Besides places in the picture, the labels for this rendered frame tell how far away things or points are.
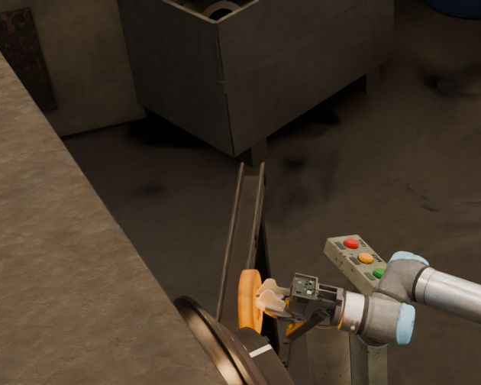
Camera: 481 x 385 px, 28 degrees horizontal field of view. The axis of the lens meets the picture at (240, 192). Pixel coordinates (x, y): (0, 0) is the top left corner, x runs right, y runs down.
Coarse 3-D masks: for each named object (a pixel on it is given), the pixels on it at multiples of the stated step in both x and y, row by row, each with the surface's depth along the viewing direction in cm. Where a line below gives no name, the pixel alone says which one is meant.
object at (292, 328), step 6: (318, 312) 214; (312, 318) 215; (318, 318) 214; (324, 318) 214; (288, 324) 222; (294, 324) 219; (300, 324) 217; (306, 324) 216; (312, 324) 216; (288, 330) 220; (294, 330) 218; (300, 330) 218; (306, 330) 217; (288, 336) 219; (294, 336) 219
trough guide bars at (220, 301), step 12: (240, 168) 282; (264, 168) 281; (240, 180) 278; (264, 180) 282; (240, 192) 278; (252, 228) 264; (228, 240) 262; (252, 240) 261; (228, 252) 259; (252, 252) 259; (228, 264) 259; (216, 312) 245
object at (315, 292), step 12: (300, 288) 211; (312, 288) 212; (324, 288) 213; (336, 288) 213; (288, 300) 217; (300, 300) 210; (312, 300) 209; (324, 300) 212; (336, 300) 211; (300, 312) 213; (312, 312) 214; (324, 312) 214; (336, 312) 212; (336, 324) 213
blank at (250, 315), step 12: (240, 276) 214; (252, 276) 213; (240, 288) 211; (252, 288) 211; (240, 300) 210; (252, 300) 210; (240, 312) 210; (252, 312) 210; (240, 324) 211; (252, 324) 211
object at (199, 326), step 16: (176, 304) 167; (192, 304) 158; (192, 320) 156; (208, 320) 153; (208, 336) 152; (224, 336) 150; (208, 352) 149; (224, 352) 149; (224, 368) 147; (240, 368) 146; (240, 384) 146
